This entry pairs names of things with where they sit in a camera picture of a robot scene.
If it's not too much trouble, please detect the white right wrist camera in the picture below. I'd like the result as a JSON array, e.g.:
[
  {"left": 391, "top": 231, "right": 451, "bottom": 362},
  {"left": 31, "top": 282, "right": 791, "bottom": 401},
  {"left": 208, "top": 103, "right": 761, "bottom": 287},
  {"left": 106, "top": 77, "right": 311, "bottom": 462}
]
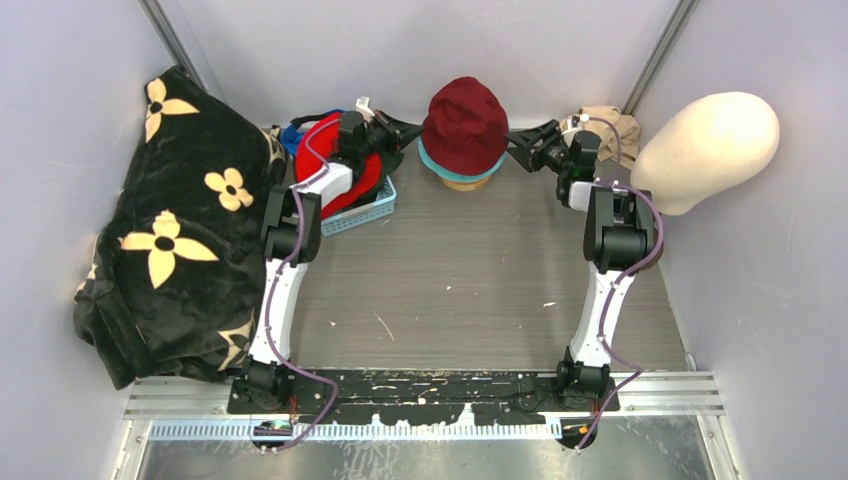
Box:
[{"left": 559, "top": 113, "right": 590, "bottom": 137}]

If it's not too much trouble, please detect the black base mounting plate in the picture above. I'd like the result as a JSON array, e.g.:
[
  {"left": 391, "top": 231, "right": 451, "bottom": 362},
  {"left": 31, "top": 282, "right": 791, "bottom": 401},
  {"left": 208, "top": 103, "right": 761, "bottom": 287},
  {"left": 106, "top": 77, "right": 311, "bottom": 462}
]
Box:
[{"left": 226, "top": 369, "right": 620, "bottom": 426}]

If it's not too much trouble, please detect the beige crumpled cloth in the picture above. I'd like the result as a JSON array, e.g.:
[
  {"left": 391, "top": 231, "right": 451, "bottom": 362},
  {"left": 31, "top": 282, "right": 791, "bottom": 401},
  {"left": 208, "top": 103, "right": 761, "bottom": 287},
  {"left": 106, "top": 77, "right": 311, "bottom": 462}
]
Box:
[{"left": 564, "top": 105, "right": 641, "bottom": 169}]

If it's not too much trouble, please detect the beige mannequin head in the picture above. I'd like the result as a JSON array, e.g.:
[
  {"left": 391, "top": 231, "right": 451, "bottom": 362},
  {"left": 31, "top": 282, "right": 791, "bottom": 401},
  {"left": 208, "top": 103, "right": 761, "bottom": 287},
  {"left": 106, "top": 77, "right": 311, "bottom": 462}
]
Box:
[{"left": 630, "top": 91, "right": 781, "bottom": 216}]

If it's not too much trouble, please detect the bright red bucket hat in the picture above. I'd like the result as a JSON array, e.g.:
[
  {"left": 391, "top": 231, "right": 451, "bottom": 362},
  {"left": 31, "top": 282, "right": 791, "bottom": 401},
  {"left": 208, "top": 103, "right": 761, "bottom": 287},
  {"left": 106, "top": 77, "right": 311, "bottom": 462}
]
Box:
[{"left": 294, "top": 110, "right": 383, "bottom": 220}]

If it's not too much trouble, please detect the black floral blanket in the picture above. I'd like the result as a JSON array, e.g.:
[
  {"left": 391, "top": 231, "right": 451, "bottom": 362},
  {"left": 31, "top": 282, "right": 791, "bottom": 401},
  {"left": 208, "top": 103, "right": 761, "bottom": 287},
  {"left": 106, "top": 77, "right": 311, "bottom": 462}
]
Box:
[{"left": 73, "top": 66, "right": 286, "bottom": 390}]

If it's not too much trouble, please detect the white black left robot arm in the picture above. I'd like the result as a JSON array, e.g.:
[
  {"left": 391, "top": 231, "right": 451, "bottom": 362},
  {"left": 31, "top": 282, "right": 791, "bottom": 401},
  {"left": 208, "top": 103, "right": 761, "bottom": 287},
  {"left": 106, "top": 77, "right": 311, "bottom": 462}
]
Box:
[{"left": 231, "top": 109, "right": 423, "bottom": 413}]

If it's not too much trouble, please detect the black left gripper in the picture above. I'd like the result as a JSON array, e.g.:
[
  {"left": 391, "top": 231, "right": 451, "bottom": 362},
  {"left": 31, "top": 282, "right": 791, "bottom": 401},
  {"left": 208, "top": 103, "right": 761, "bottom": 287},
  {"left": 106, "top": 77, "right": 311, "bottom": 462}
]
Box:
[{"left": 358, "top": 110, "right": 424, "bottom": 159}]

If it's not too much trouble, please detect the dark green bucket hat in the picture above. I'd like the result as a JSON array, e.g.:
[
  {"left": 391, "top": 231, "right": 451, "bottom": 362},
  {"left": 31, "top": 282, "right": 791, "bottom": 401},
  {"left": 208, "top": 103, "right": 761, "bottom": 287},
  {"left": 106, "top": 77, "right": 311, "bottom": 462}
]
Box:
[{"left": 379, "top": 151, "right": 404, "bottom": 177}]

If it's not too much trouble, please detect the cyan bucket hat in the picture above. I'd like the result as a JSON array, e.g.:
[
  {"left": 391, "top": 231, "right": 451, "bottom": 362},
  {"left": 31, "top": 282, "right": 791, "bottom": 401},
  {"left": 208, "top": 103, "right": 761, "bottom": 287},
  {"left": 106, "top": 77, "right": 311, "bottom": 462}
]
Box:
[{"left": 416, "top": 139, "right": 507, "bottom": 183}]

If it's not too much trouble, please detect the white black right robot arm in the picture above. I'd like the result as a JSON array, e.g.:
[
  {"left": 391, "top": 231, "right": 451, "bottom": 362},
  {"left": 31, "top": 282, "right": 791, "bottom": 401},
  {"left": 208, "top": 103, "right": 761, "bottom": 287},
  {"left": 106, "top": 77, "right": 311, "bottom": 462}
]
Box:
[{"left": 507, "top": 115, "right": 659, "bottom": 411}]

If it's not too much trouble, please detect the blue bucket hat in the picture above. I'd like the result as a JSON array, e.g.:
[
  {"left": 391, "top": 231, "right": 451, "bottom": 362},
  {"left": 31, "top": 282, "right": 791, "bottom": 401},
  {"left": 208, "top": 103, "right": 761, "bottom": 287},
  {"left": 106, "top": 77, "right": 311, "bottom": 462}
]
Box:
[{"left": 279, "top": 109, "right": 343, "bottom": 156}]

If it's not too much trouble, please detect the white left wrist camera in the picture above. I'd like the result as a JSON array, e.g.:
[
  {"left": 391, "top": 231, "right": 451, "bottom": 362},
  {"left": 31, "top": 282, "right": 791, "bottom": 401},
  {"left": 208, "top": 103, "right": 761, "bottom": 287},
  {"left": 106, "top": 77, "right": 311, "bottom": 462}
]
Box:
[{"left": 355, "top": 96, "right": 375, "bottom": 122}]

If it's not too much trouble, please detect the light blue plastic basket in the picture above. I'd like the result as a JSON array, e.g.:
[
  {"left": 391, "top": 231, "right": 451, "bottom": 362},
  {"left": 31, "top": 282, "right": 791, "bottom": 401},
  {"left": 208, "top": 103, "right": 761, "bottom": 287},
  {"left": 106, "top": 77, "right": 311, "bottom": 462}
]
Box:
[{"left": 321, "top": 177, "right": 397, "bottom": 237}]

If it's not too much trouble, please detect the dark red bucket hat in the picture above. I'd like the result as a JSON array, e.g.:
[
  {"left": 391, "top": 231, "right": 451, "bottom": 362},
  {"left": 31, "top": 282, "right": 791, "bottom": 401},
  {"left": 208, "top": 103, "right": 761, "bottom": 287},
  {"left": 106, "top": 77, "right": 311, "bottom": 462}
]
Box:
[{"left": 419, "top": 76, "right": 509, "bottom": 175}]

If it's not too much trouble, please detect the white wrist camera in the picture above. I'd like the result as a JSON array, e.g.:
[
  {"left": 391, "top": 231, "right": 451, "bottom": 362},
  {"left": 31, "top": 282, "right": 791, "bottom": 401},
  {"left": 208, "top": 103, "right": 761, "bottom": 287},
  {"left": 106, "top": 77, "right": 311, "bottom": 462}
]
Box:
[
  {"left": 355, "top": 96, "right": 375, "bottom": 122},
  {"left": 559, "top": 113, "right": 590, "bottom": 137}
]

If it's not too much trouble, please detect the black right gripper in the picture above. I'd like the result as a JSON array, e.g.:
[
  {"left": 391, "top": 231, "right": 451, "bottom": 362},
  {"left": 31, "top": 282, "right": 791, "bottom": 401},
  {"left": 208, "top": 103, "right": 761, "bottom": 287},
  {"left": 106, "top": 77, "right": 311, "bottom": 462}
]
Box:
[{"left": 504, "top": 119, "right": 572, "bottom": 176}]

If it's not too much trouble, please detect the wooden hat stand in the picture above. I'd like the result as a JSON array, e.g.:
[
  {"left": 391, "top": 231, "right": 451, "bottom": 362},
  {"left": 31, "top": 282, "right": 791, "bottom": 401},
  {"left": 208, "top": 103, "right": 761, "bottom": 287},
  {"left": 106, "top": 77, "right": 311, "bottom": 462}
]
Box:
[{"left": 440, "top": 176, "right": 491, "bottom": 192}]

